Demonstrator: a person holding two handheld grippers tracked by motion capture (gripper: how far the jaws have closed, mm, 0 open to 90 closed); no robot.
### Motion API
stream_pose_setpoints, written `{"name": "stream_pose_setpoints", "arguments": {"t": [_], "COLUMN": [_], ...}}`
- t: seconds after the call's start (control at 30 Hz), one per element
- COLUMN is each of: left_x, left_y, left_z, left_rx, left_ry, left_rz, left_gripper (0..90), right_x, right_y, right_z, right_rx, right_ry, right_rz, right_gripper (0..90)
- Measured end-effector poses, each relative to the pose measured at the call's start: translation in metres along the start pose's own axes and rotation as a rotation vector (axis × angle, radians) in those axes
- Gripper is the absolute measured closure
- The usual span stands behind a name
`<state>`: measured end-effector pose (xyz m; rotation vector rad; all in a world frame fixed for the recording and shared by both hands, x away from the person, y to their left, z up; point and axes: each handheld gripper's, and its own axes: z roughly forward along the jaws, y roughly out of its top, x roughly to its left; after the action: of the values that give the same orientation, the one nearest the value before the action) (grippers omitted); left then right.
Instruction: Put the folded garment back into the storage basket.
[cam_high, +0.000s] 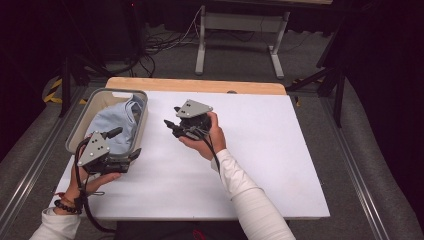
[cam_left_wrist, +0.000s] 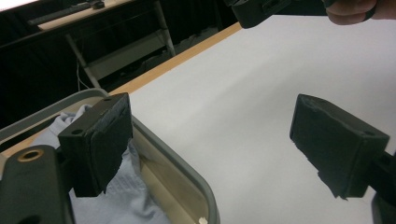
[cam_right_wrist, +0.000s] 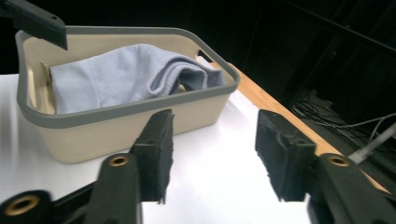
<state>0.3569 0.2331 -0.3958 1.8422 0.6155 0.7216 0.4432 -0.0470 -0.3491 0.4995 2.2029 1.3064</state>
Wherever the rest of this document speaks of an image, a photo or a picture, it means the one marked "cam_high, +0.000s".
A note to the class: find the person's left hand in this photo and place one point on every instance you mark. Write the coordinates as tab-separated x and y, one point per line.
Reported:
80	186

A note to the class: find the beige basket with grey rim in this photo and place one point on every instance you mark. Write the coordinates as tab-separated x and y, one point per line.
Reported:
100	100

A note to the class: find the light blue tank top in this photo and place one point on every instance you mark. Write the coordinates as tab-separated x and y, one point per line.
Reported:
113	120

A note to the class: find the person's dark clothing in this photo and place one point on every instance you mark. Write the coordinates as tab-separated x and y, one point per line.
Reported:
160	231

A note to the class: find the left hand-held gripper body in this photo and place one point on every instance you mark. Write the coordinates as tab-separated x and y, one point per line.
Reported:
95	150

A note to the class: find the person's right hand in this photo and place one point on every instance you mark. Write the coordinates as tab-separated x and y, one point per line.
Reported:
213	143

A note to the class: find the aluminium floor rail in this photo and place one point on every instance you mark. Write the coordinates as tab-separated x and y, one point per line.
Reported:
36	166
353	166

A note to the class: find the black metal stand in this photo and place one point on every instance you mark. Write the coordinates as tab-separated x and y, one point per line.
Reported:
65	86
339	100

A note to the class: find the white foam board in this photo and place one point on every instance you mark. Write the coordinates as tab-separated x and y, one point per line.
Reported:
266	150

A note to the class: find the yellow black hazard tape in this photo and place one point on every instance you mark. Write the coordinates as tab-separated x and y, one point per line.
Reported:
55	87

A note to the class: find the dark round table grommet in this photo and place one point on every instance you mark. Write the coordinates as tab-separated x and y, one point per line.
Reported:
231	92

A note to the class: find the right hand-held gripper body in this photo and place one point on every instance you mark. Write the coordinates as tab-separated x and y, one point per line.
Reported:
195	108

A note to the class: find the white metal desk frame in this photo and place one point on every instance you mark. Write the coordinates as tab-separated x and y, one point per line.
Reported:
241	21

